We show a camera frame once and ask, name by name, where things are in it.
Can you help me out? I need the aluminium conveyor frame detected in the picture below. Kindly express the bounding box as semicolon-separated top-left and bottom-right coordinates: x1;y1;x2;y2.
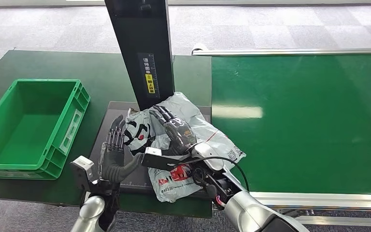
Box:
192;43;371;228

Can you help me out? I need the black scanner base plate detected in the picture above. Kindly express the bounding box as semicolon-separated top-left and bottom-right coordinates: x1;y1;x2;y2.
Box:
88;101;213;199

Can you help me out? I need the green plastic crate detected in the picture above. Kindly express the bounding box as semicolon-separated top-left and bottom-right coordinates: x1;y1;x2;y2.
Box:
0;78;91;181

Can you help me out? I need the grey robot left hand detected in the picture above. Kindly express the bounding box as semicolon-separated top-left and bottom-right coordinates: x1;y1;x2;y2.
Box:
98;115;144;193

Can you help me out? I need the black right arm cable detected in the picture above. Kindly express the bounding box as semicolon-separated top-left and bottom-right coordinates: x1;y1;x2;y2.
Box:
172;155;250;193

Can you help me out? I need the dark green table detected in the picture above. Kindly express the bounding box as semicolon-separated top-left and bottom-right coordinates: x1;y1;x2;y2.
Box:
0;50;213;219

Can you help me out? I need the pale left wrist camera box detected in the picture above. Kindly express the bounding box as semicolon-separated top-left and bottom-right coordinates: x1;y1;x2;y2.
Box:
70;156;96;193

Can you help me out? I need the black scanner column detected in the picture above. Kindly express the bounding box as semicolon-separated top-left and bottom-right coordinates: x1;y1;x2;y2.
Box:
104;0;175;111

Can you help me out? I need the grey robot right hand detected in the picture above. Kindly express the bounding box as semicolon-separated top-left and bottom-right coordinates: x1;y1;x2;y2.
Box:
148;105;198;155

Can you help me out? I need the white red printed mailer bag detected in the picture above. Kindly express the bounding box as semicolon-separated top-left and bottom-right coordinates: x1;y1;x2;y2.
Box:
123;92;247;203

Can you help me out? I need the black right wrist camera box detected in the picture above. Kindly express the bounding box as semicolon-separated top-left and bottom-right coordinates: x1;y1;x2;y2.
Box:
141;147;191;172

